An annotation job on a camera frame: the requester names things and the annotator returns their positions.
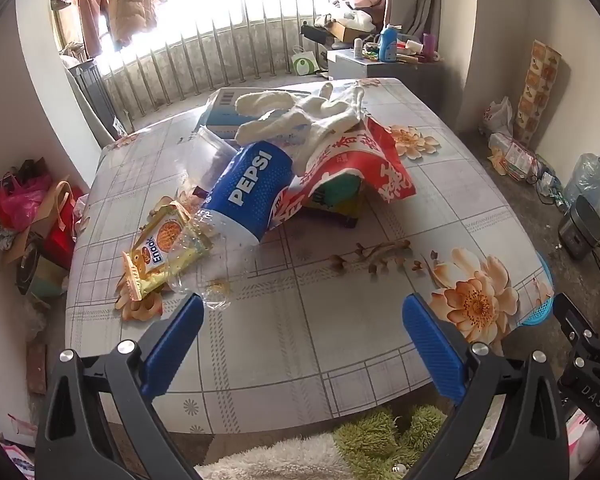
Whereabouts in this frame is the blue label plastic bottle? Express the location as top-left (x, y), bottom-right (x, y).
top-left (166, 140), bottom-right (296, 311)

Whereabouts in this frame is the white knit glove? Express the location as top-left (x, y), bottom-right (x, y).
top-left (287, 85), bottom-right (367, 171)
top-left (234, 82), bottom-right (335, 145)

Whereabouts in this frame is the hanging pink garment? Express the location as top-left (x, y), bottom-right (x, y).
top-left (72, 0), bottom-right (111, 58)

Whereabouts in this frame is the open cardboard box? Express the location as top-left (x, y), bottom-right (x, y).
top-left (325, 17), bottom-right (381, 43)

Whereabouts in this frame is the hanging beige jacket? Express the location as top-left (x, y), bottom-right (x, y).
top-left (107, 0), bottom-right (167, 51)

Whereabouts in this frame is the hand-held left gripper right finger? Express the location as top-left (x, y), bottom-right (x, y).
top-left (401, 292), bottom-right (568, 480)

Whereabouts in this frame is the red and white snack bag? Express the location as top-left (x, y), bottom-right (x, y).
top-left (267, 116), bottom-right (416, 231)

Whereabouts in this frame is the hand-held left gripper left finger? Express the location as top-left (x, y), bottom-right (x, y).
top-left (34, 292), bottom-right (206, 480)

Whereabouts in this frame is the grey rice cooker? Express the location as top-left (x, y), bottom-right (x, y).
top-left (557, 195), bottom-right (600, 261)

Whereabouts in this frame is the blue detergent bottle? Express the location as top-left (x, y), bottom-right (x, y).
top-left (378, 24), bottom-right (400, 62)

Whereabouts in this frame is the green fluffy rug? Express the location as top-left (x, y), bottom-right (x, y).
top-left (332, 405), bottom-right (448, 480)

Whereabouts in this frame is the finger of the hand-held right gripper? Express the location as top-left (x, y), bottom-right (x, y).
top-left (552, 294), bottom-right (600, 361)

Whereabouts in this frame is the grey cabinet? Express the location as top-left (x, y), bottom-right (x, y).
top-left (326, 49), bottom-right (446, 82)

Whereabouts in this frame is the blue plastic basket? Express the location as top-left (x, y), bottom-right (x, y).
top-left (521, 252), bottom-right (555, 326)

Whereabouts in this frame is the metal balcony railing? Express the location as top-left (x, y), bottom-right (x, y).
top-left (97, 0), bottom-right (361, 121)

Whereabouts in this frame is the clear plastic bag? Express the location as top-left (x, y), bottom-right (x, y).
top-left (177, 126), bottom-right (238, 201)

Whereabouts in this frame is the pink plastic bag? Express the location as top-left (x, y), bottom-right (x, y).
top-left (0, 172), bottom-right (53, 233)

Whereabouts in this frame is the yellow snack packet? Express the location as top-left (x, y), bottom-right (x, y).
top-left (121, 196), bottom-right (213, 302)

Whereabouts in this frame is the pile of packets on floor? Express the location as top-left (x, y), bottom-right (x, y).
top-left (489, 132), bottom-right (538, 181)

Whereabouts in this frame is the white paper bag green logo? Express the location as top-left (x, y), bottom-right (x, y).
top-left (291, 45), bottom-right (321, 77)

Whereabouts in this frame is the pile of clothes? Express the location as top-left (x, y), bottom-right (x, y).
top-left (330, 0), bottom-right (388, 31)

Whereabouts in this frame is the white fluffy rug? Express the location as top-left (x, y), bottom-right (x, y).
top-left (195, 432), bottom-right (351, 480)

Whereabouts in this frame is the clear water jug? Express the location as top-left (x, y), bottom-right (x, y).
top-left (562, 147), bottom-right (600, 211)

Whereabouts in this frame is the white plastic bag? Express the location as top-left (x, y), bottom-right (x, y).
top-left (482, 96), bottom-right (515, 136)

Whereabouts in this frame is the light blue cardboard box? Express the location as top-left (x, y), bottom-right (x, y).
top-left (196, 87), bottom-right (311, 146)

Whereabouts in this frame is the teal paper box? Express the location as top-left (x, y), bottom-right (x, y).
top-left (30, 267), bottom-right (70, 301)

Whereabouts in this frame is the patterned cardboard sheet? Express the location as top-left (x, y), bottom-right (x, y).
top-left (515, 40), bottom-right (561, 143)

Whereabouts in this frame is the black chair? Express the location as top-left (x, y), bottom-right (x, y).
top-left (300, 22), bottom-right (331, 46)

